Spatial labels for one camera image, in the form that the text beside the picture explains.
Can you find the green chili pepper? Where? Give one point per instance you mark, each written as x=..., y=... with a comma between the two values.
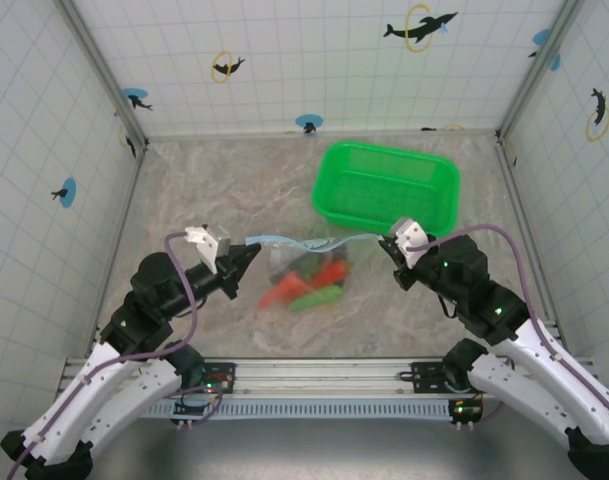
x=314, y=299

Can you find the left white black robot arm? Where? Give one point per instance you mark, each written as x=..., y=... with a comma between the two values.
x=144, y=390

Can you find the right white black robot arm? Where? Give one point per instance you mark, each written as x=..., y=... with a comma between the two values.
x=514, y=395

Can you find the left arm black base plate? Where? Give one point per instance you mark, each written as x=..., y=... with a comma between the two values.
x=224, y=372

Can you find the clear elephant zip-top bag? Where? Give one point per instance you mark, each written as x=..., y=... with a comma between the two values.
x=314, y=246

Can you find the orange carrot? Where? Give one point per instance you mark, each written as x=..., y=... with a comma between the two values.
x=284, y=291

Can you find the small controller board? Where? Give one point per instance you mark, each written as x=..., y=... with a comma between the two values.
x=189, y=410
x=466, y=411

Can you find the left small controller board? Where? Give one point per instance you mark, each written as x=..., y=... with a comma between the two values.
x=189, y=410

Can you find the aluminium corner post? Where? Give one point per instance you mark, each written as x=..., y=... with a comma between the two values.
x=104, y=70
x=523, y=100

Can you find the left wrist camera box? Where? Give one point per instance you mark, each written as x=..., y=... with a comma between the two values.
x=206, y=245

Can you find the green plastic mesh basket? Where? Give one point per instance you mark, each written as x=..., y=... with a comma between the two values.
x=384, y=185

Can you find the aluminium side frame bar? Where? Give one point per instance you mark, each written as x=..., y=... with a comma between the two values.
x=526, y=220

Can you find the right small controller board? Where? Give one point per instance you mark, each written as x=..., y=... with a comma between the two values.
x=466, y=411

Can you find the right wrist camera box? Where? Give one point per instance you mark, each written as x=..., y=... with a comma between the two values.
x=409, y=237

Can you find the blue circle dolphin sticker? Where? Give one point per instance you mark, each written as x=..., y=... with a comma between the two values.
x=68, y=192
x=309, y=121
x=134, y=95
x=541, y=37

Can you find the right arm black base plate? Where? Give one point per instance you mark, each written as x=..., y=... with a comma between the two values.
x=426, y=375

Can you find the red chili pepper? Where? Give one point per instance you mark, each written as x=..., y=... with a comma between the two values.
x=331, y=273

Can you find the aluminium mounting rail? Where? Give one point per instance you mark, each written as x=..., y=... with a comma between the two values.
x=309, y=375

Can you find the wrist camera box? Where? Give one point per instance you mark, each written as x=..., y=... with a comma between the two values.
x=206, y=245
x=409, y=237

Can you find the aluminium rear frame bar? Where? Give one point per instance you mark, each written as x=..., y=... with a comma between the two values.
x=334, y=134

